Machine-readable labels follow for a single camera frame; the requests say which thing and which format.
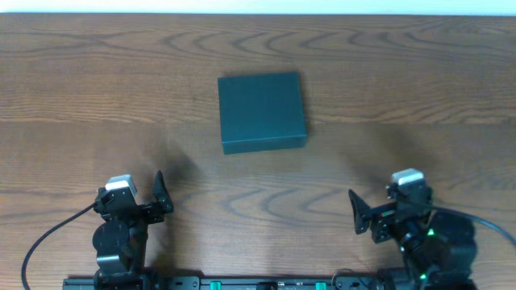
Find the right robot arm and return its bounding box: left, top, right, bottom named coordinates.
left=348, top=180, right=477, bottom=289

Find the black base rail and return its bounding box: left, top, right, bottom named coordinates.
left=62, top=275, right=472, bottom=290

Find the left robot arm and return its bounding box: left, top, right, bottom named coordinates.
left=92, top=171, right=173, bottom=290

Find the black gift box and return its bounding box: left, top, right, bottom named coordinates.
left=218, top=72, right=307, bottom=155

